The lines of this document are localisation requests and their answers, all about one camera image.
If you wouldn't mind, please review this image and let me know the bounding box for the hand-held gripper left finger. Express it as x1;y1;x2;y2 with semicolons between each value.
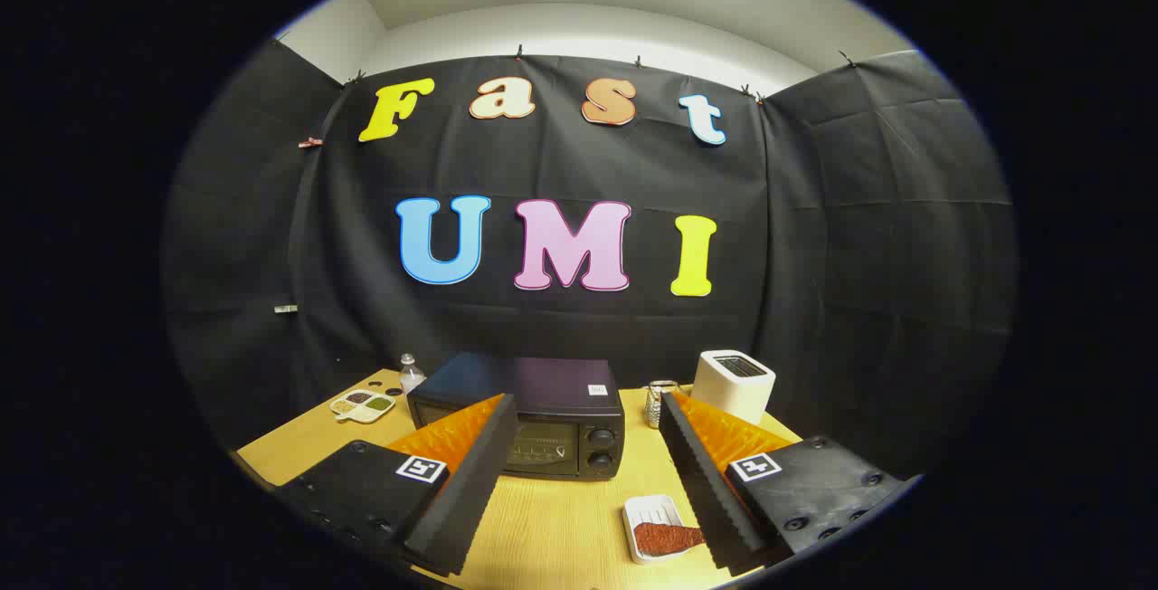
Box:
274;393;519;577

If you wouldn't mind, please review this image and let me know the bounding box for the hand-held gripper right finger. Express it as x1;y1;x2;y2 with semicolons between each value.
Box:
658;391;908;576

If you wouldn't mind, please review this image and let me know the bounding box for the brown steak piece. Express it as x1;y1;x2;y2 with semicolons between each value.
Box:
633;522;707;557

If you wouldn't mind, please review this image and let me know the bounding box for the black toaster oven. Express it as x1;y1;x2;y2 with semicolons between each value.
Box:
406;352;627;481

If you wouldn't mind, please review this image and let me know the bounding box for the white toaster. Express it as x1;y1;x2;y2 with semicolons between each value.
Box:
692;350;777;426

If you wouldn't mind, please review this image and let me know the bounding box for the white ribbed tray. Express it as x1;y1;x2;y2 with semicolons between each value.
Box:
623;494;702;566

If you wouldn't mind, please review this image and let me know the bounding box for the white divided spice dish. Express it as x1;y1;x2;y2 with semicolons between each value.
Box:
329;389;396;424

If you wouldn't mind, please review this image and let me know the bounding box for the metal wire basket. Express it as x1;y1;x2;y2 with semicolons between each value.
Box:
645;380;681;430

